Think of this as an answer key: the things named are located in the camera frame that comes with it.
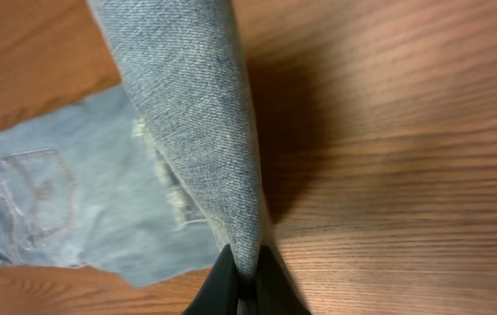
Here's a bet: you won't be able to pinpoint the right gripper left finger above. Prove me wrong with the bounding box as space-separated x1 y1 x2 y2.
183 245 239 315

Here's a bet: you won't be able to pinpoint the light blue denim jeans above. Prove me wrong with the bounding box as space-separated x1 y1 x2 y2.
0 0 263 287

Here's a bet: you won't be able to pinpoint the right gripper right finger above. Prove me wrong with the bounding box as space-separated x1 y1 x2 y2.
255 246 311 315

